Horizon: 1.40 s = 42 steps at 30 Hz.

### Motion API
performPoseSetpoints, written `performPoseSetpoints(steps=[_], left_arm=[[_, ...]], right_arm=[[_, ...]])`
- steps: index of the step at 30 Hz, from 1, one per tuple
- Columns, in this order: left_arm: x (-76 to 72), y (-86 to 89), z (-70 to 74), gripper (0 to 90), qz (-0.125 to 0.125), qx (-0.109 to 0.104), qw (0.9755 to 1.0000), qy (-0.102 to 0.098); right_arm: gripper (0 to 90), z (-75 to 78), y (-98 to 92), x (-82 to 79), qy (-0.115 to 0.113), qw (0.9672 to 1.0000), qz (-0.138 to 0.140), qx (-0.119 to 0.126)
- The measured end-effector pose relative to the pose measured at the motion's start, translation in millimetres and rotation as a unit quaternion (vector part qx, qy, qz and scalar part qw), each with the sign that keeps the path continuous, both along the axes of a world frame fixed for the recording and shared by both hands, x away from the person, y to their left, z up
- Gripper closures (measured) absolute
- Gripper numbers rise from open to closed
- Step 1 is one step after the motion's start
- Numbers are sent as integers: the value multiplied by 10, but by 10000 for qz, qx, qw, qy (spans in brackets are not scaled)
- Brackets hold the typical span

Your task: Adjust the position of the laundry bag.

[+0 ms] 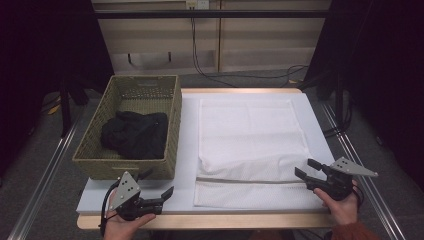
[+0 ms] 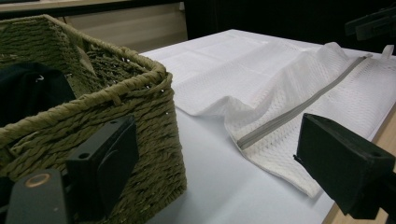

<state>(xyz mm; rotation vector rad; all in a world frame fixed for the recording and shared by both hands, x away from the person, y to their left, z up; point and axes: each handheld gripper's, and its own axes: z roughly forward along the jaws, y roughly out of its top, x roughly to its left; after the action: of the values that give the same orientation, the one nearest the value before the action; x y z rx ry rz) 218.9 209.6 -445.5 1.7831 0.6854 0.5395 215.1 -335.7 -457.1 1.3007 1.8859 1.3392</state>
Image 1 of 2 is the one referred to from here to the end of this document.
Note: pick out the person's right hand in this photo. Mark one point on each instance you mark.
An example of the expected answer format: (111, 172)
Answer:
(343, 210)

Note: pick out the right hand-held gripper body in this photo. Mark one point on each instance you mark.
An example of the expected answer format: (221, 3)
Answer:
(336, 186)

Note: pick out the white mesh laundry bag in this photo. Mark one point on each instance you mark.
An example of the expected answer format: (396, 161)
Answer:
(250, 133)

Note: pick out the person's left hand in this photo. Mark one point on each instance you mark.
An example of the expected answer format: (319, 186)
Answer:
(121, 230)

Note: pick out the green woven basket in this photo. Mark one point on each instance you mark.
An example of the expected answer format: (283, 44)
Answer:
(100, 133)

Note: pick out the black curtain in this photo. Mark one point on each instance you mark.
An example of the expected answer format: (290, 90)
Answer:
(393, 66)
(33, 50)

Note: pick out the white foam board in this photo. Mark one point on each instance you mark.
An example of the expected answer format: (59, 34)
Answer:
(187, 133)

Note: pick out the white wall outlet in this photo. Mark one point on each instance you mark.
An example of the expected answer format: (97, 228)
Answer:
(197, 4)

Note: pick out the black horizontal bar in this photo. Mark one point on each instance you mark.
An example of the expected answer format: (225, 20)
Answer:
(233, 14)

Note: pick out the black garment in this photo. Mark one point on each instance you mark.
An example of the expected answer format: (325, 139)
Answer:
(136, 136)

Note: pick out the metal floor rail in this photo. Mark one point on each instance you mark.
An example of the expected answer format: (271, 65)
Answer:
(43, 186)
(383, 213)

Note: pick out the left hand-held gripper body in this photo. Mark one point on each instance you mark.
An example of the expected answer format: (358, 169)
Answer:
(128, 191)

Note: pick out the black stand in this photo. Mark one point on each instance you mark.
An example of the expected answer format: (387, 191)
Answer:
(65, 113)
(339, 100)

